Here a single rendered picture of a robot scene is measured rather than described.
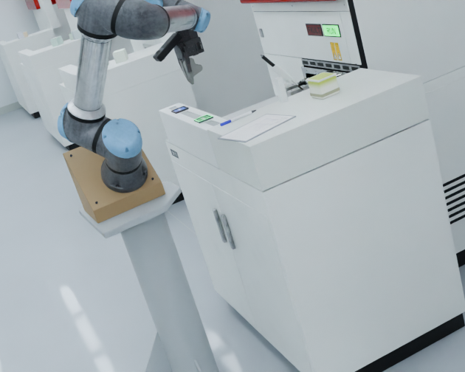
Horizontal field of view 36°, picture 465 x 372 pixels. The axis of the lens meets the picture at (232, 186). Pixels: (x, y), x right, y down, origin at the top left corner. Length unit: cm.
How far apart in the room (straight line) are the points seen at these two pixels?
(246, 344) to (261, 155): 109
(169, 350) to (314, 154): 89
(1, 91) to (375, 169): 849
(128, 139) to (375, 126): 76
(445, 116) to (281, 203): 96
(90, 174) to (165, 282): 44
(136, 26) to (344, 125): 71
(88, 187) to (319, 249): 76
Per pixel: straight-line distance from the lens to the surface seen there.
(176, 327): 250
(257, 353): 289
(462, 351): 266
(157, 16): 198
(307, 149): 216
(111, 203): 230
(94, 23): 200
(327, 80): 234
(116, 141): 215
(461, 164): 298
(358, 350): 249
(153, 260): 238
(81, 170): 237
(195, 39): 247
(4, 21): 1037
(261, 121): 228
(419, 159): 240
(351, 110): 222
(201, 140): 249
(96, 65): 208
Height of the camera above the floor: 158
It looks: 20 degrees down
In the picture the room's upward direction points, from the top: 17 degrees counter-clockwise
